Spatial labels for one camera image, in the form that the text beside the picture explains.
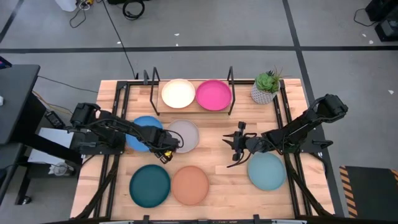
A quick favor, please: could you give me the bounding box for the blue plate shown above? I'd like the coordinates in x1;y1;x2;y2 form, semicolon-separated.
126;115;164;153

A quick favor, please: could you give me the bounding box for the black cable by equipment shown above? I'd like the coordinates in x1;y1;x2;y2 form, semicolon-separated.
353;7;379;27

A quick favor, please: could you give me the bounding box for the long black floor cable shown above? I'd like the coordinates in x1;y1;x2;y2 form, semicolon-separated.
101;0;139;80

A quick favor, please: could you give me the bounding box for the succulent in white patterned pot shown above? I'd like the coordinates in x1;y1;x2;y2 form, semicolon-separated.
250;67;285;105

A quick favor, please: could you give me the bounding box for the pink plate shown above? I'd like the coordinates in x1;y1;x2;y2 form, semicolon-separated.
195;79;233;111

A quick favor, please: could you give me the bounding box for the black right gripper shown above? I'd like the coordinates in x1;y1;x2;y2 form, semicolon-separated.
221;121;266;162

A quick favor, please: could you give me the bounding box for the black mat with hazard stripes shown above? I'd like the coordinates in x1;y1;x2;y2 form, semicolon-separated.
339;166;398;218

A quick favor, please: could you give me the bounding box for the dark teal plate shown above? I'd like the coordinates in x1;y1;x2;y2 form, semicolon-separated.
129;164;172;208

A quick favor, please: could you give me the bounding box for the black power adapter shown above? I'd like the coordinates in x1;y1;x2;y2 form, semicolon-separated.
44;110;66;130

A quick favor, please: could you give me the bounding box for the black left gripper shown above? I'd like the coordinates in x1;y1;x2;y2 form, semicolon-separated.
149;127;181;165

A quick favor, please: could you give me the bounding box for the black desk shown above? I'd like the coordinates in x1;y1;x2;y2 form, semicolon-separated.
0;63;83;206

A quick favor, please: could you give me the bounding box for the black equipment case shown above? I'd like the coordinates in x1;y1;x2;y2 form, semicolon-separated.
365;0;398;22

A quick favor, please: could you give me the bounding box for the thin black looped cable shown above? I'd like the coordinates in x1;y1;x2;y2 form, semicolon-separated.
68;7;87;29

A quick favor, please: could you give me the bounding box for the wooden shelf black metal frame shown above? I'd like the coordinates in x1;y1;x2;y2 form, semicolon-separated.
142;65;236;116

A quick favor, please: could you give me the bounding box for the tan plate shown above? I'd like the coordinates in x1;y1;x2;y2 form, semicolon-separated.
171;165;210;206

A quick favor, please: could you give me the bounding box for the black cable from desk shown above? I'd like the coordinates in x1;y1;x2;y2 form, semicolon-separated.
37;75;99;94

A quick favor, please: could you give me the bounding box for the white panel under desk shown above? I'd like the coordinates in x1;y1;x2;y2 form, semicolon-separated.
27;126;76;164

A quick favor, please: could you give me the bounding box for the black equipment box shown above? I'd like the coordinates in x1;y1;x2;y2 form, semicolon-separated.
374;19;398;43

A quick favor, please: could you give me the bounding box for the coiled black cable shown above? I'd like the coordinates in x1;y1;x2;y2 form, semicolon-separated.
122;0;146;21

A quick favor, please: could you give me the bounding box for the cream plate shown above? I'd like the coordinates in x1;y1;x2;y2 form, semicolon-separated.
160;78;197;110

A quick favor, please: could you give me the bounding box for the white container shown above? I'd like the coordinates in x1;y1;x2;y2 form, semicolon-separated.
55;0;78;12

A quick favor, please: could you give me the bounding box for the thin yellow cable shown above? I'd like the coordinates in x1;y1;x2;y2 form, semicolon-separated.
32;90;74;116

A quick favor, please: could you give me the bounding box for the grey plate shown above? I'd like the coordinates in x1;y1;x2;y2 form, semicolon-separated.
166;119;200;154

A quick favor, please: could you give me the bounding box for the light teal plate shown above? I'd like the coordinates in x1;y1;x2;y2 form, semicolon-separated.
247;152;287;192

